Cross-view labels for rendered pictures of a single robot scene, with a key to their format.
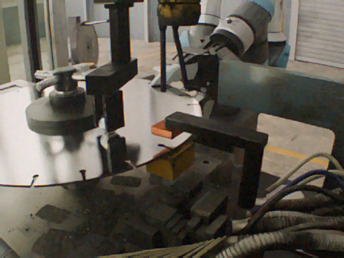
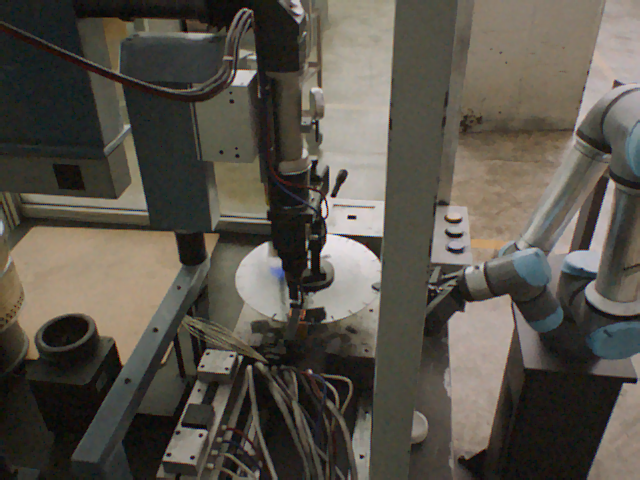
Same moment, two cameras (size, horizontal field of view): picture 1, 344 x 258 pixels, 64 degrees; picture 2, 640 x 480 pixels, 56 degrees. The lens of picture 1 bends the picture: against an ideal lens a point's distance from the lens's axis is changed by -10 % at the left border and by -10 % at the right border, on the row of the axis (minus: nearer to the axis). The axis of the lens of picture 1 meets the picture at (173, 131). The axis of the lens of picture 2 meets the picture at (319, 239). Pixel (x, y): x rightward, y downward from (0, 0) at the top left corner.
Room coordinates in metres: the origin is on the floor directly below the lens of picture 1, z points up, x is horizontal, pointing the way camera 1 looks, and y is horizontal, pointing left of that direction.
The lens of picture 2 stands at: (-0.09, -0.85, 1.76)
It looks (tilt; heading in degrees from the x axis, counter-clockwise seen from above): 34 degrees down; 65
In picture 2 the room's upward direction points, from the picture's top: 1 degrees counter-clockwise
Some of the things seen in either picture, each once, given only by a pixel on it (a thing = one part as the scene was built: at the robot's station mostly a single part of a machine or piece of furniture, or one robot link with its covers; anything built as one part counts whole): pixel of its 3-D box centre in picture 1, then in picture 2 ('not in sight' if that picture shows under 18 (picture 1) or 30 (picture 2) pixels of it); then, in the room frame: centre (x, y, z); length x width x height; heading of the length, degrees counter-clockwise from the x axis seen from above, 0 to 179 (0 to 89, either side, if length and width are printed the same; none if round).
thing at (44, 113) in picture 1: (67, 100); (309, 269); (0.35, 0.13, 0.96); 0.11 x 0.11 x 0.03
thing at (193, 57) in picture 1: (194, 67); not in sight; (0.51, -0.04, 0.97); 0.09 x 0.02 x 0.05; 134
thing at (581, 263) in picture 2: not in sight; (587, 283); (0.91, -0.15, 0.91); 0.13 x 0.12 x 0.14; 64
